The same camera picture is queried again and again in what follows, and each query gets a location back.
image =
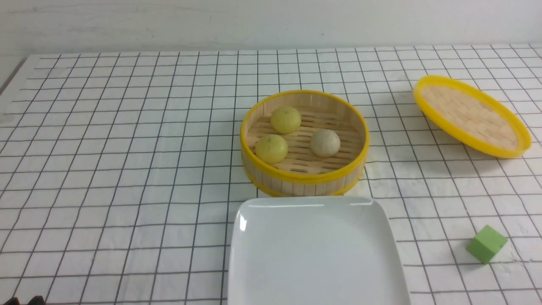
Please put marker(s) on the white square plate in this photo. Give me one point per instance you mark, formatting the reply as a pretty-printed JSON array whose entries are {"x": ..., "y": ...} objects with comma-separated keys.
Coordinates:
[{"x": 333, "y": 250}]

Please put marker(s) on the beige steamed bun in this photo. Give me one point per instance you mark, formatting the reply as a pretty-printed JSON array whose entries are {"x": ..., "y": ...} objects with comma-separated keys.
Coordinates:
[{"x": 325, "y": 143}]

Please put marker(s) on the green cube block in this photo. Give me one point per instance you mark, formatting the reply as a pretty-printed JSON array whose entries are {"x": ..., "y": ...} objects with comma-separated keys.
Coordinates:
[{"x": 486, "y": 244}]

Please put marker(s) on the yellow steamed bun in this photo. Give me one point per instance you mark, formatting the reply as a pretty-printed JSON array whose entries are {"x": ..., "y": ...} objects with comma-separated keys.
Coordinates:
[
  {"x": 271, "y": 149},
  {"x": 285, "y": 120}
]

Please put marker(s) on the bamboo steamer basket yellow rim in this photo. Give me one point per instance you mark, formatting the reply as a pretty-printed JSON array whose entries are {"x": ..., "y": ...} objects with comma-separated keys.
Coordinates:
[{"x": 302, "y": 173}]

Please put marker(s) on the yellow steamed bun front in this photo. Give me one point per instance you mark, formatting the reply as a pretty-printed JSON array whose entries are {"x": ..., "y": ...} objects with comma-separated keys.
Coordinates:
[{"x": 271, "y": 149}]

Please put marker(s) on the yellow rimmed bamboo steamer lid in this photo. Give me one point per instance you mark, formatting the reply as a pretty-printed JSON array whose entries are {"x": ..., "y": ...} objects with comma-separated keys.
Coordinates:
[{"x": 472, "y": 117}]

